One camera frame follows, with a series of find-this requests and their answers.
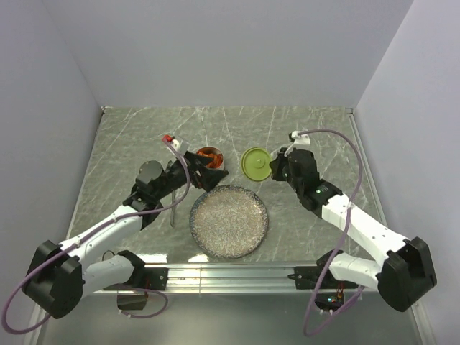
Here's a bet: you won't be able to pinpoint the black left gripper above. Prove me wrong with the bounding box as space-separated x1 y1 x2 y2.
154 150 228 200

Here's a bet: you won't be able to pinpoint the beige round lunch box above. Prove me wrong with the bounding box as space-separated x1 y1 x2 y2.
196 147 227 180

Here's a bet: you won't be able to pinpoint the orange fried piece top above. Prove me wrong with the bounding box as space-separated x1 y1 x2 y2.
200 152 224 169

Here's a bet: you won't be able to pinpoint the green round lid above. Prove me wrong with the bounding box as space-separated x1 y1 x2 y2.
241 147 272 182

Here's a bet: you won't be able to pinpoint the stainless steel tongs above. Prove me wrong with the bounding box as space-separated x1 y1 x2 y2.
170 190 177 227

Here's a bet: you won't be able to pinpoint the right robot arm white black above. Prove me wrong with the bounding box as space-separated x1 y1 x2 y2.
270 147 437 312

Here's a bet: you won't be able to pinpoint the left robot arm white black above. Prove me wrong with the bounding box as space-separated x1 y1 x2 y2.
21 152 229 319

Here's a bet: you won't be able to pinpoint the speckled grey plate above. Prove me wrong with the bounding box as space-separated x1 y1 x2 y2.
189 185 270 259

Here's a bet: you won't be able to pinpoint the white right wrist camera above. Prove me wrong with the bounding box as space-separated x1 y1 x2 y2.
285 131 311 155

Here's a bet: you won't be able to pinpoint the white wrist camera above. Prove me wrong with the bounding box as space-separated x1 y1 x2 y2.
162 134 189 155
285 131 311 155

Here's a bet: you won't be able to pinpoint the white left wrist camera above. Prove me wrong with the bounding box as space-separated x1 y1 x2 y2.
162 134 189 155

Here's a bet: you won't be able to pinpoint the aluminium side rail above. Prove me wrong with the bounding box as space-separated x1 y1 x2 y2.
346 108 387 227

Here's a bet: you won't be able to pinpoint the aluminium mounting rail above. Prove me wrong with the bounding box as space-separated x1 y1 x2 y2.
82 261 382 295

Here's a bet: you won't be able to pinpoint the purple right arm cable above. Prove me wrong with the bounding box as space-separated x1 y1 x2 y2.
303 129 364 337

